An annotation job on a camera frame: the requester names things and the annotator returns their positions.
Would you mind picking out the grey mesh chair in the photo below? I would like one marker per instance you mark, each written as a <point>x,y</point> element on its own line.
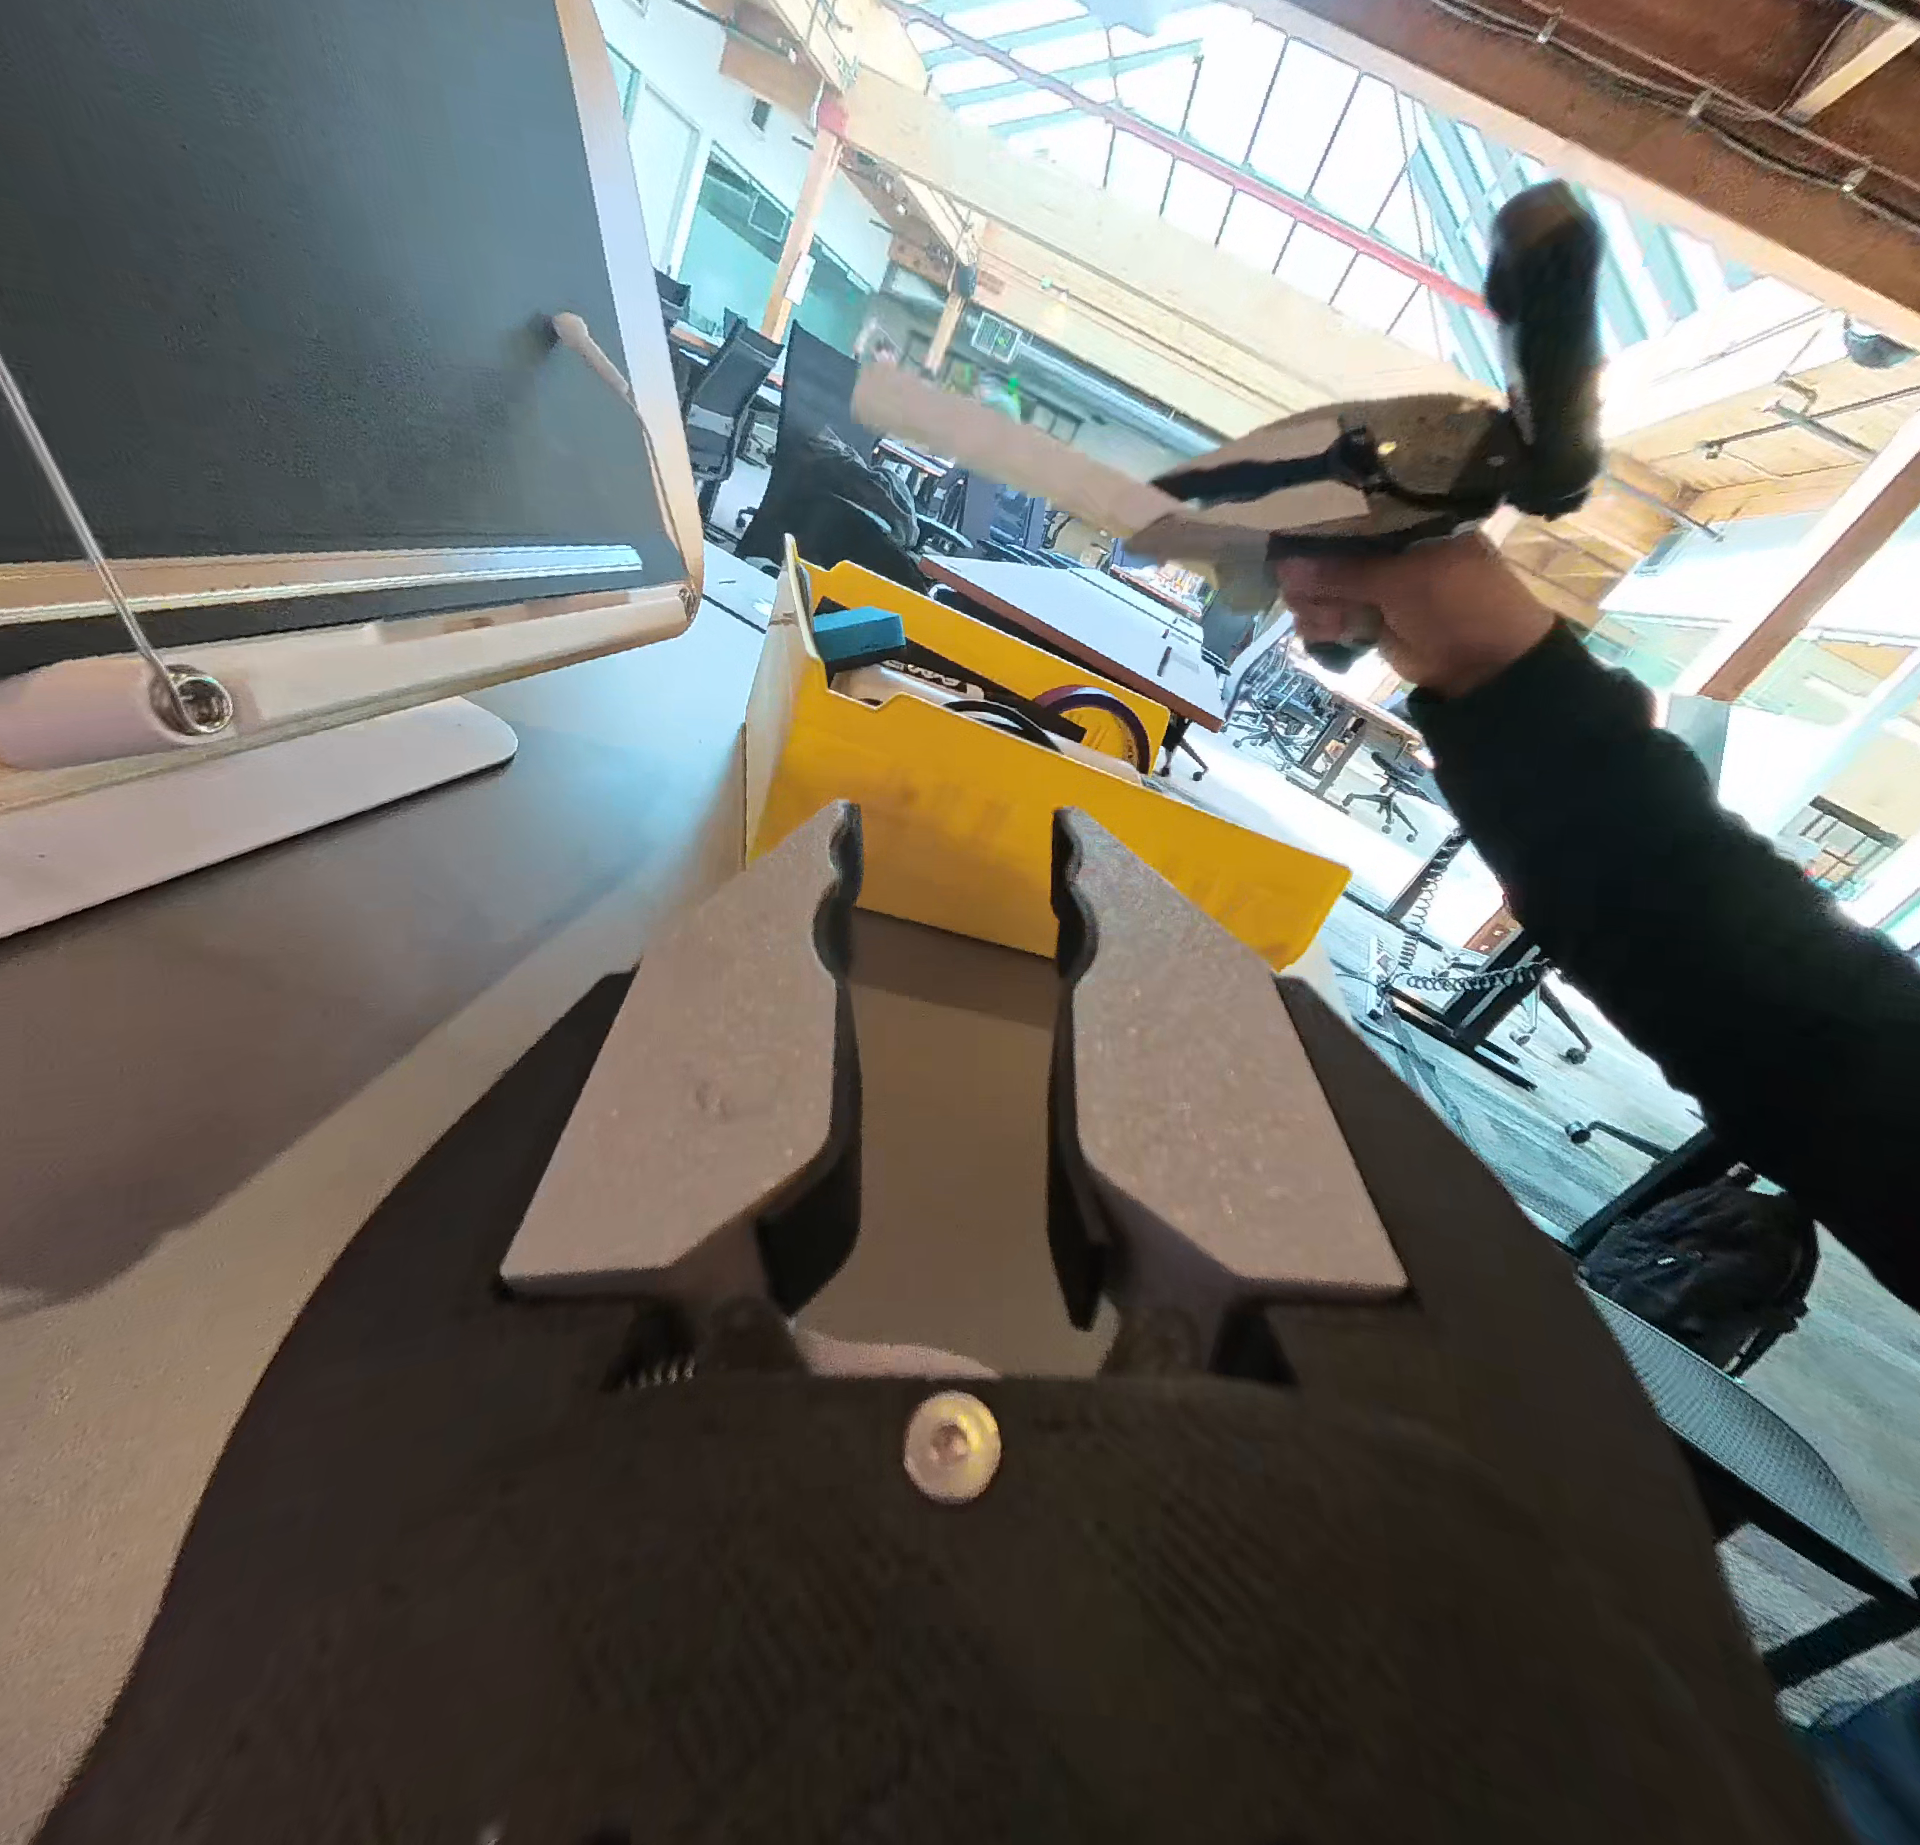
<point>1725,1411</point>

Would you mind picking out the black display board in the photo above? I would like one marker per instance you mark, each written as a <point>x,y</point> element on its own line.
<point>301,226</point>

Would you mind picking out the black office chair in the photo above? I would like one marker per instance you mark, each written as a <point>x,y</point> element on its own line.
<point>735,392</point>
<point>826,376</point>

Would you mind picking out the white office table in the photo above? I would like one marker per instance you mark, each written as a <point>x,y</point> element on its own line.
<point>1081,608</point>

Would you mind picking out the person's right hand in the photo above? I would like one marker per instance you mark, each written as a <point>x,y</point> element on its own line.
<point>1426,608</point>

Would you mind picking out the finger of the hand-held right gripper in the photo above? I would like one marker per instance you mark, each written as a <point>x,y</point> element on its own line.
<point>1306,436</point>
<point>1290,525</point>

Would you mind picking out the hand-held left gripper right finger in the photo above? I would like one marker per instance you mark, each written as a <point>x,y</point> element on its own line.
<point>1214,1110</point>

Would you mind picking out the wooden stick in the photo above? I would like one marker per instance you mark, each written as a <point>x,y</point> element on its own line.
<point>1023,445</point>

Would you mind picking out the purple tape roll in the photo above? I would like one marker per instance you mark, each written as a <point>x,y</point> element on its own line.
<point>1135,720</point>

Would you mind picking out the person's right forearm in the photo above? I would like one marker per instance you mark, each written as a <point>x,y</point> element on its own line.
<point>1650,901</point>

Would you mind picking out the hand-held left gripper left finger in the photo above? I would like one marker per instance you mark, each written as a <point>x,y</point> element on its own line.
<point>705,1110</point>

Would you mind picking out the yellow plastic bin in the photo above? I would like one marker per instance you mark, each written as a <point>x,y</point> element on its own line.
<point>974,826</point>

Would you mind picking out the black backpack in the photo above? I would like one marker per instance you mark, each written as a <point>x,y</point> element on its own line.
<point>1695,1261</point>

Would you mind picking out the dark jacket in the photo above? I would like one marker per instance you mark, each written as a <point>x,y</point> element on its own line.
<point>841,503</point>

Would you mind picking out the blue foam block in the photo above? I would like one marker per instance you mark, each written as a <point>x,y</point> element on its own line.
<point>863,639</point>

